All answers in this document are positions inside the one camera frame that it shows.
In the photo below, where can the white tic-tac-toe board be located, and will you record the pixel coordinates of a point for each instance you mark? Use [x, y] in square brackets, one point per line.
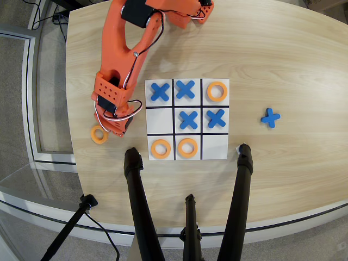
[160, 119]

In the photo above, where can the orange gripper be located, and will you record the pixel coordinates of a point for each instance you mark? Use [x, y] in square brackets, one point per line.
[119, 130]

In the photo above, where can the black light stand pole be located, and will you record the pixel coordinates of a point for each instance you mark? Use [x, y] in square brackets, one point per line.
[68, 228]

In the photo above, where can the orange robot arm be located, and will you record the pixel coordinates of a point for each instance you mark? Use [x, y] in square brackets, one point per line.
[114, 54]

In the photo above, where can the thin black tripod leg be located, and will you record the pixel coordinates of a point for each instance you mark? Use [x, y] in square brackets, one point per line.
[191, 217]

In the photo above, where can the white metal floor frame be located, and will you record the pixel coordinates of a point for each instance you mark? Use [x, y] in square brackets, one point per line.
[28, 95]

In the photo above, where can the blue foam cross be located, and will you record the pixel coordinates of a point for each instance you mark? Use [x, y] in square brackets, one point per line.
[270, 118]
[160, 92]
[188, 120]
[185, 89]
[216, 118]

